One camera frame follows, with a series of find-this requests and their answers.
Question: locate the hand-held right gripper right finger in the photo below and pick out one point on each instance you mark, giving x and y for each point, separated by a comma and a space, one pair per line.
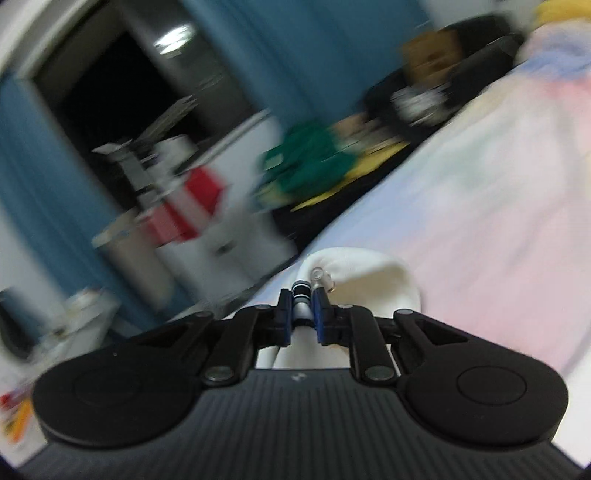
319, 325

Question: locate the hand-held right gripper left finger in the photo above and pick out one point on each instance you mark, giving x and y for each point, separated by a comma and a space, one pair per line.
286, 323

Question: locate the white garment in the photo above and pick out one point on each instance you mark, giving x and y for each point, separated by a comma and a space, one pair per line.
369, 272

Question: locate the white cabinet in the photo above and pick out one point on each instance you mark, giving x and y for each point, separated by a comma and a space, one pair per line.
249, 221

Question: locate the red box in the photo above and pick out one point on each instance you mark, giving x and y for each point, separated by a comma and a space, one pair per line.
194, 203

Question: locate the green cloth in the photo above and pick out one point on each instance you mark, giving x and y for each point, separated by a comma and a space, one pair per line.
309, 161

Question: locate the yellow cloth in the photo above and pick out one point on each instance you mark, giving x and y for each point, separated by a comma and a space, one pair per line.
369, 161

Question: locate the pastel bed blanket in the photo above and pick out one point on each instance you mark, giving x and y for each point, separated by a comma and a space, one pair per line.
461, 207

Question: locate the grey clutter pile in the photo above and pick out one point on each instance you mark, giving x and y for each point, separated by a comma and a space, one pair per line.
138, 161

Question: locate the blue curtain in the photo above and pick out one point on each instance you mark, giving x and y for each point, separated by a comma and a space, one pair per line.
300, 50
41, 184

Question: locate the cardboard box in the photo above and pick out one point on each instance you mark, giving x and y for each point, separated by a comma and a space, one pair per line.
431, 53

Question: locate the black bag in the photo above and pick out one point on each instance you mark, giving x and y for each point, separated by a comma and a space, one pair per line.
480, 60

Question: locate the yellow plush item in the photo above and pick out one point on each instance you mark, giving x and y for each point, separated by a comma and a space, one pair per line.
561, 11

